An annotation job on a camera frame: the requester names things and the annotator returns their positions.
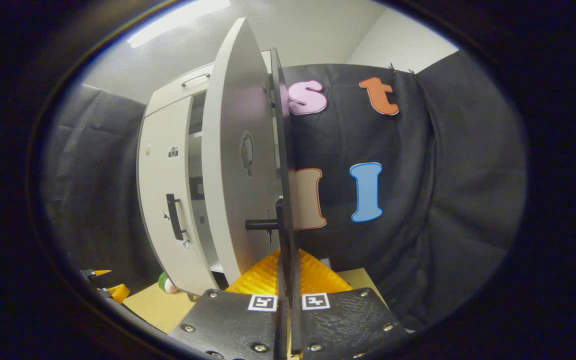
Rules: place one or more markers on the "grey door with headphone sticker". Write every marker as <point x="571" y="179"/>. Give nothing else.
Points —
<point x="228" y="150"/>

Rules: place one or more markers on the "small multicoloured object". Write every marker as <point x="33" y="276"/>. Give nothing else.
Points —
<point x="168" y="284"/>

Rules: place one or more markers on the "grey cabinet drawer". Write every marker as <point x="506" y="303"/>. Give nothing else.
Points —
<point x="178" y="92"/>

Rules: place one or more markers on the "black backdrop cloth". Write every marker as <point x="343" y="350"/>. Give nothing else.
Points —
<point x="443" y="200"/>

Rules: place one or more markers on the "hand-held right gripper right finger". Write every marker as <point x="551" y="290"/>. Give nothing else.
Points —
<point x="348" y="320"/>

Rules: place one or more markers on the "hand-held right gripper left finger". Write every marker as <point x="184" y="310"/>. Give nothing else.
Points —
<point x="228" y="320"/>

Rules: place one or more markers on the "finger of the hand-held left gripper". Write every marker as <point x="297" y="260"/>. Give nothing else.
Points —
<point x="118" y="292"/>
<point x="99" y="273"/>

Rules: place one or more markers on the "grey double-door shoe cabinet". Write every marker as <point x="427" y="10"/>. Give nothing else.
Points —
<point x="196" y="150"/>

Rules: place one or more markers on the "grey door with camera sticker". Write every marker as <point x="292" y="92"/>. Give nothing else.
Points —
<point x="160" y="175"/>

